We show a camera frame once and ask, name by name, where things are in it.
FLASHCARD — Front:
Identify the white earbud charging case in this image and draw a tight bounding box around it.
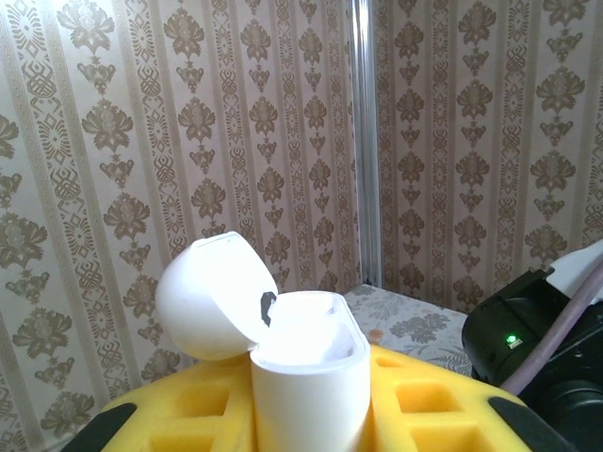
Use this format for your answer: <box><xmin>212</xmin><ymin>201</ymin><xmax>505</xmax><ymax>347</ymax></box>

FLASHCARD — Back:
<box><xmin>154</xmin><ymin>231</ymin><xmax>373</xmax><ymax>452</ymax></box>

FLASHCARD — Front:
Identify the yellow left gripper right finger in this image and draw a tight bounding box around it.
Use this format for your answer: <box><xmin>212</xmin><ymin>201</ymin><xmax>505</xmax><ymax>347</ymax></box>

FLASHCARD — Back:
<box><xmin>362</xmin><ymin>346</ymin><xmax>576</xmax><ymax>452</ymax></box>

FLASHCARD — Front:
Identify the aluminium frame post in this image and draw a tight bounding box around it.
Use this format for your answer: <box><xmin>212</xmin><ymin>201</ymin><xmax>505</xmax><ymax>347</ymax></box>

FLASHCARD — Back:
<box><xmin>350</xmin><ymin>0</ymin><xmax>383</xmax><ymax>287</ymax></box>

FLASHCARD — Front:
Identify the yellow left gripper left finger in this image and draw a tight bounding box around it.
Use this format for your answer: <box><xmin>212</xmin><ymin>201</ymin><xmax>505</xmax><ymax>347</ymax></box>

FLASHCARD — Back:
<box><xmin>60</xmin><ymin>355</ymin><xmax>258</xmax><ymax>452</ymax></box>

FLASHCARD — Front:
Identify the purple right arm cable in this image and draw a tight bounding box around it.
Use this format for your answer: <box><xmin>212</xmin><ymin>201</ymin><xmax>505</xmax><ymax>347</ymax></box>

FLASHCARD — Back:
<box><xmin>498</xmin><ymin>263</ymin><xmax>603</xmax><ymax>395</ymax></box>

